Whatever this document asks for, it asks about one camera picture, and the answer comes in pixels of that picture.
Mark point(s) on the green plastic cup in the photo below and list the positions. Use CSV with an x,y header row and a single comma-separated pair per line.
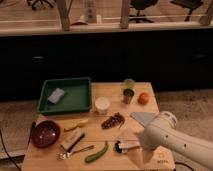
x,y
128,83

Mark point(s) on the dark red bowl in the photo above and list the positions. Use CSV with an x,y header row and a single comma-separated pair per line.
x,y
45,134

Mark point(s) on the green plastic tray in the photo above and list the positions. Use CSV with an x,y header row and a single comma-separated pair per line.
x,y
77,98

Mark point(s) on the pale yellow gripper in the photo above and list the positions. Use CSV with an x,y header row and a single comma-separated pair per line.
x,y
147,156

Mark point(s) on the yellow banana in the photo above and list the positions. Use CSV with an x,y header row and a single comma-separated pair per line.
x,y
74,124

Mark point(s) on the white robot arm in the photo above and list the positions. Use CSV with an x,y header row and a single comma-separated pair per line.
x,y
160,130

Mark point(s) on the grey folded cloth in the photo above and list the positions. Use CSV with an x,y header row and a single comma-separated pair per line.
x,y
143,118

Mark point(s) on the black office chair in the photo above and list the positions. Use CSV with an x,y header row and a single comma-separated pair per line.
x,y
140,5

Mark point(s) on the white handled dish brush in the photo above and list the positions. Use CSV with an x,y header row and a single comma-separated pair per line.
x,y
124,147

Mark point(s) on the green cucumber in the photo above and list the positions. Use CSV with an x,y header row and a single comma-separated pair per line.
x,y
97,155

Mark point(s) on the white black scrub brush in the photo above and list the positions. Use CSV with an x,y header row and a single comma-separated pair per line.
x,y
72,139

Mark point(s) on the bunch of dark grapes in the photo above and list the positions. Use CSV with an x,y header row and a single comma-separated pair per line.
x,y
116,120

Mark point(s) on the white paper cup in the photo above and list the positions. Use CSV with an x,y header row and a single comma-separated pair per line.
x,y
102,105

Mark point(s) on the orange fruit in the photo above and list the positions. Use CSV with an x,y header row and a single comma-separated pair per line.
x,y
143,98

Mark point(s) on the grey sponge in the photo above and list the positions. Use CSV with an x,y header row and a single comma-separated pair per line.
x,y
56,95

